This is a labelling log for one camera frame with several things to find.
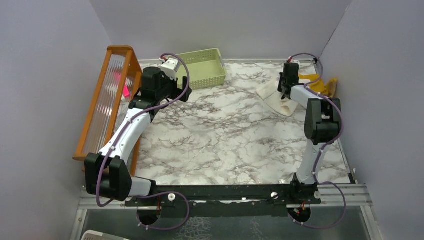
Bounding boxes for aluminium frame rail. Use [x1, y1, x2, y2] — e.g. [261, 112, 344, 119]
[70, 183, 382, 240]

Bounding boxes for light green plastic basket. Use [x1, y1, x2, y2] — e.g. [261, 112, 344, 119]
[178, 48, 227, 91]

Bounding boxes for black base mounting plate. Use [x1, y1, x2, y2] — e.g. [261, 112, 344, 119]
[125, 183, 321, 219]

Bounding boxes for wooden rack with clear panel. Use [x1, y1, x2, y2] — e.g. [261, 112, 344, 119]
[72, 45, 143, 162]

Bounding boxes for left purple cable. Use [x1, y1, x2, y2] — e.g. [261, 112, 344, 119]
[95, 52, 191, 232]

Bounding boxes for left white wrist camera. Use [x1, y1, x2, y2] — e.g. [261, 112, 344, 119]
[159, 58, 182, 81]

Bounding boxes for pink object in rack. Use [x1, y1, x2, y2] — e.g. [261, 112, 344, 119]
[122, 85, 131, 98]

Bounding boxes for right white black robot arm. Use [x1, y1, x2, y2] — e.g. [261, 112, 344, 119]
[277, 62, 342, 204]

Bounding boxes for white basket corner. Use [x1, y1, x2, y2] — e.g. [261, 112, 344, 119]
[81, 230, 128, 240]

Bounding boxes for white cream towel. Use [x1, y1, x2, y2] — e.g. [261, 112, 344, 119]
[256, 80, 299, 117]

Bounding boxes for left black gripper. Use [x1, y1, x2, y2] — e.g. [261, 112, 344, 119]
[156, 70, 192, 102]

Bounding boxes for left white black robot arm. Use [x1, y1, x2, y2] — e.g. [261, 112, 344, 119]
[84, 63, 192, 208]

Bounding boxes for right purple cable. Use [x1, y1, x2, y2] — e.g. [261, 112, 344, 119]
[286, 52, 347, 230]

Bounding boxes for yellow towel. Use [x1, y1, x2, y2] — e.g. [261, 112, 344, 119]
[298, 74, 338, 98]

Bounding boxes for purple cable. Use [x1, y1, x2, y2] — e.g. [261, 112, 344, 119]
[95, 52, 191, 232]
[286, 52, 347, 230]

